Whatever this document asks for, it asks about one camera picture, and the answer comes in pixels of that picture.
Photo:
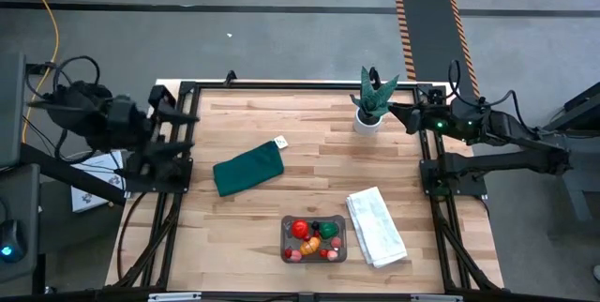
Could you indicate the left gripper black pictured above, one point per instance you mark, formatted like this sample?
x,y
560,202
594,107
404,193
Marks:
x,y
129,121

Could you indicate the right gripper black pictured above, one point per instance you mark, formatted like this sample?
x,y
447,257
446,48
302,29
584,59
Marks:
x,y
417,120

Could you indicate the green toy bell pepper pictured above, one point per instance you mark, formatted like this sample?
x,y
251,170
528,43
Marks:
x,y
328,230

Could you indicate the dark plum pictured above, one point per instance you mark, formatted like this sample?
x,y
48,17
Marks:
x,y
315,224

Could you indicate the red ridged toy tomato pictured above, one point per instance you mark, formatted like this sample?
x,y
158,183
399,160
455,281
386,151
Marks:
x,y
300,229

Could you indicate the red toy cherry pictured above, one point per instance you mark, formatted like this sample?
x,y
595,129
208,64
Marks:
x,y
323,252

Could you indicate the orange pumpkin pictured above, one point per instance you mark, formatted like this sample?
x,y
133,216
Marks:
x,y
310,246

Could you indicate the red toy raspberry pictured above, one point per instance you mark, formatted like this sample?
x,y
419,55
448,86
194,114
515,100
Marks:
x,y
287,252

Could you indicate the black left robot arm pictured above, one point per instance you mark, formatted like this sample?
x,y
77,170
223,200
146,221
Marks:
x,y
84,114

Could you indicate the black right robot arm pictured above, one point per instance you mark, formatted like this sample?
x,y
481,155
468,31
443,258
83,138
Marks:
x,y
506,138

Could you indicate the grey translucent plastic tupperware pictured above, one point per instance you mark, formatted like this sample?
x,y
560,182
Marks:
x,y
286,237

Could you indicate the snake plant in white pot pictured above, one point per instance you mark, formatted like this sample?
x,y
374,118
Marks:
x,y
375,100

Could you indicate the black arched hook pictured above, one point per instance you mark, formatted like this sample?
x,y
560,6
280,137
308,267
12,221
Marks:
x,y
230,77
373,74

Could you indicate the dark green cloth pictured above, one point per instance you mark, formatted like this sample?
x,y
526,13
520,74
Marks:
x,y
248,170

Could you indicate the black orange-striped floor mat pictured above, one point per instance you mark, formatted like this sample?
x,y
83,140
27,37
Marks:
x,y
431,34

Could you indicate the white paper booklet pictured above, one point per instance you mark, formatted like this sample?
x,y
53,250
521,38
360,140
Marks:
x,y
94,194

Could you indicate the small white tag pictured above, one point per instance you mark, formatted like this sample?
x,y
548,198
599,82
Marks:
x,y
281,141

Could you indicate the black metal beam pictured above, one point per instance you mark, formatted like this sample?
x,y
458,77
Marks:
x,y
70,175

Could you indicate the white folded cloth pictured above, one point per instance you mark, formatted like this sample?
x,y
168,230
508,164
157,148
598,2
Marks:
x,y
375,227

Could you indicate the grey equipment case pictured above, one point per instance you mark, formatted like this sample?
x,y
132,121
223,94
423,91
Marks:
x,y
11,110

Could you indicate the grey metal stand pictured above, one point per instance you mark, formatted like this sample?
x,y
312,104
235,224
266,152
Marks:
x,y
581,175

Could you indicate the black device cyan light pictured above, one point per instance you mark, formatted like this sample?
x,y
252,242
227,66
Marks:
x,y
10,246

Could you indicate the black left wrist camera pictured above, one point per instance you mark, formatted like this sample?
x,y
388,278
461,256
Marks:
x,y
161,95

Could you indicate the black metal rig frame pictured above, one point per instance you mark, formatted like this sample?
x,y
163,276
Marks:
x,y
304,86

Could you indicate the silver metal bracket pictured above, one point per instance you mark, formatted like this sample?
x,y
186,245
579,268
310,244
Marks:
x,y
436,298
173,297

